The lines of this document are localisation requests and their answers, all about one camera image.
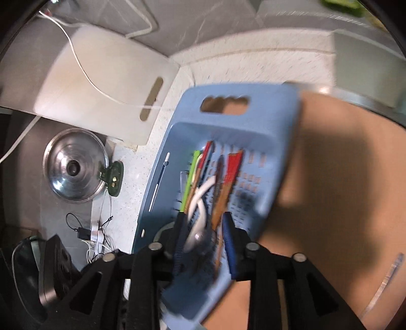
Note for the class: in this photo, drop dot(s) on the white cutting board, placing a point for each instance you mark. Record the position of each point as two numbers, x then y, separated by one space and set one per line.
89 77

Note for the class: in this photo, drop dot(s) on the steel pot lid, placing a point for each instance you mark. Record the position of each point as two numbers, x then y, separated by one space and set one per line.
74 162

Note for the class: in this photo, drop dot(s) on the blue plastic drain basket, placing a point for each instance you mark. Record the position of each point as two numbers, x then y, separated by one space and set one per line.
224 152

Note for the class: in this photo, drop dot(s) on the white ceramic spoon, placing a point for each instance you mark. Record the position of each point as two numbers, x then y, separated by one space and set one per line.
197 204
187 248

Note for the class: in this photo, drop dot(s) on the red wooden chopstick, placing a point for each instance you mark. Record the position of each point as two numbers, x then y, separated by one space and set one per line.
233 167

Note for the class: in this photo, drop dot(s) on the metal fork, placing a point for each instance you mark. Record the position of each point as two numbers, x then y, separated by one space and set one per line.
390 274

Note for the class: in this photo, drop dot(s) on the green dish soap bottle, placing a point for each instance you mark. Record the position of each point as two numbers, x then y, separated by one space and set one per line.
351 7

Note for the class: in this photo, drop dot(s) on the metal spoon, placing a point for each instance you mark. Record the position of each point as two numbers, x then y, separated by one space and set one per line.
206 238

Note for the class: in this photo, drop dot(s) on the green lid holder clip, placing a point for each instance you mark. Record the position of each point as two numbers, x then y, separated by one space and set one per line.
112 176

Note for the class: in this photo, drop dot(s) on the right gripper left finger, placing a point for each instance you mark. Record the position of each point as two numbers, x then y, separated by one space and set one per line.
176 241

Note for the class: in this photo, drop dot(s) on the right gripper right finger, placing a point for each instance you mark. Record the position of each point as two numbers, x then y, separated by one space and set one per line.
235 241

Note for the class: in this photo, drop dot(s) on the small black adapter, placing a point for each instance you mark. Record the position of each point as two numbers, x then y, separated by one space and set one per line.
84 234

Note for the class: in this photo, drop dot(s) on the green plastic spoon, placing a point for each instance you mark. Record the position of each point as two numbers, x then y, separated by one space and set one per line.
196 155

